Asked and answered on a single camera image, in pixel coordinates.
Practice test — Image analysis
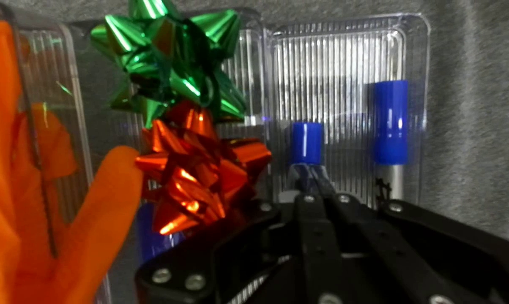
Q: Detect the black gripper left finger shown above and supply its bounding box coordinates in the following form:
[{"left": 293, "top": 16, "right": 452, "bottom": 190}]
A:
[{"left": 134, "top": 192, "right": 347, "bottom": 304}]

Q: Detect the clear plastic bow container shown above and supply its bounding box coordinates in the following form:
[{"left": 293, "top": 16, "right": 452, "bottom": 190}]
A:
[{"left": 7, "top": 4, "right": 269, "bottom": 304}]

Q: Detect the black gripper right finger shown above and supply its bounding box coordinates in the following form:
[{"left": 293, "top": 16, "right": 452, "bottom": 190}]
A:
[{"left": 325, "top": 192, "right": 509, "bottom": 304}]

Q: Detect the shiny red gift bow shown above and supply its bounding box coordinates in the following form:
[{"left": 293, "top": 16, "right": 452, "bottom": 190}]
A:
[{"left": 134, "top": 99, "right": 274, "bottom": 236}]

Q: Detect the shiny green gift bow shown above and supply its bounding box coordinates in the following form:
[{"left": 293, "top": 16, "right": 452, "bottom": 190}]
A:
[{"left": 90, "top": 0, "right": 251, "bottom": 129}]

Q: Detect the blue cap grey marker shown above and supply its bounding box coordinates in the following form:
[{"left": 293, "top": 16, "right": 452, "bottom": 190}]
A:
[
  {"left": 371, "top": 79, "right": 411, "bottom": 200},
  {"left": 286, "top": 117, "right": 329, "bottom": 198}
]

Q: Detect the all blue marker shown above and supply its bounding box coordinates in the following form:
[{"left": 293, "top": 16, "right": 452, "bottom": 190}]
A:
[{"left": 136, "top": 200, "right": 180, "bottom": 263}]

